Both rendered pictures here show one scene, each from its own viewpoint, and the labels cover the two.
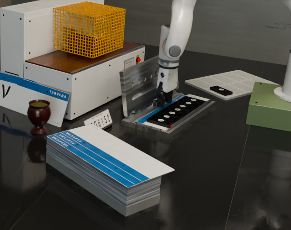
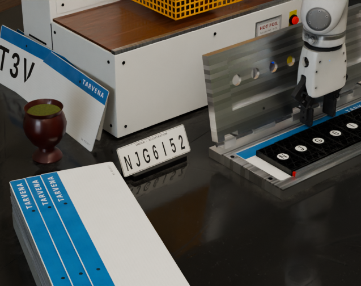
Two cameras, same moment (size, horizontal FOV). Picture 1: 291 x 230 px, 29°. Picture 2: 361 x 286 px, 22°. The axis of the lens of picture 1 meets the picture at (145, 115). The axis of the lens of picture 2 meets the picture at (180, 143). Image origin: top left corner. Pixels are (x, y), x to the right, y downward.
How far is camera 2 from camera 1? 73 cm
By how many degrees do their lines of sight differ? 22
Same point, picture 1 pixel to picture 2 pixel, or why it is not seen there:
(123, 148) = (128, 226)
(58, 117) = (89, 133)
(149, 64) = (287, 37)
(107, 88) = not seen: hidden behind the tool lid
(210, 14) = not seen: outside the picture
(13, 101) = (35, 89)
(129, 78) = (224, 68)
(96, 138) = (96, 195)
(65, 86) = (106, 76)
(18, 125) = (21, 139)
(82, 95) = (145, 92)
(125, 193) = not seen: outside the picture
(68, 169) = (28, 253)
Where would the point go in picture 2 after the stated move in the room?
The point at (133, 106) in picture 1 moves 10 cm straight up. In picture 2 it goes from (233, 122) to (235, 75)
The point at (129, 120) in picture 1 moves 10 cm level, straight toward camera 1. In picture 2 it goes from (224, 150) to (206, 175)
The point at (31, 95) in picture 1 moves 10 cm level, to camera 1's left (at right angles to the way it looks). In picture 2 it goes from (59, 84) to (18, 76)
